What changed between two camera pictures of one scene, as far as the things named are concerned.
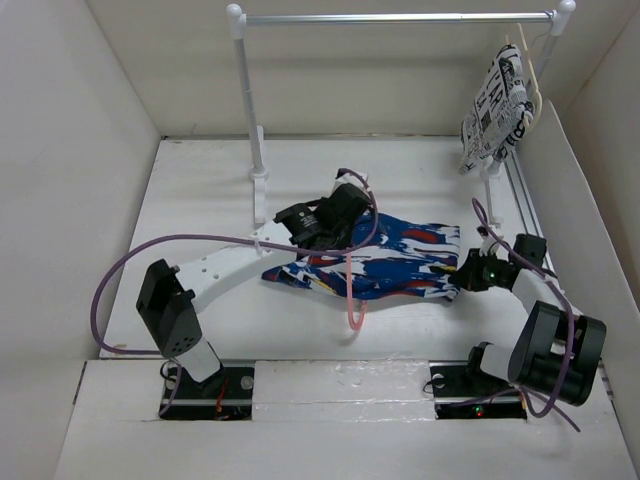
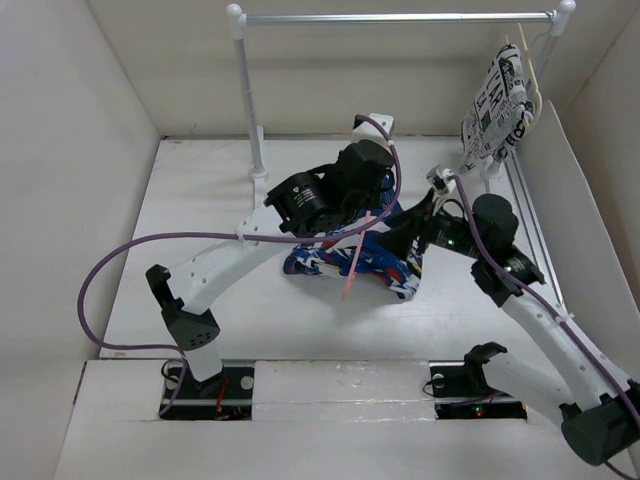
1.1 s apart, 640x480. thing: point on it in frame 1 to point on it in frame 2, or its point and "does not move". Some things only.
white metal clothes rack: x=560 y=20 does not move
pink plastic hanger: x=354 y=325 to x=355 y=260
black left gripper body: x=342 y=238 to x=367 y=203
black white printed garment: x=502 y=110 does not move
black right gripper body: x=485 y=271 to x=443 y=229
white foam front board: x=343 y=390 does not move
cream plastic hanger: x=530 y=126 does not move
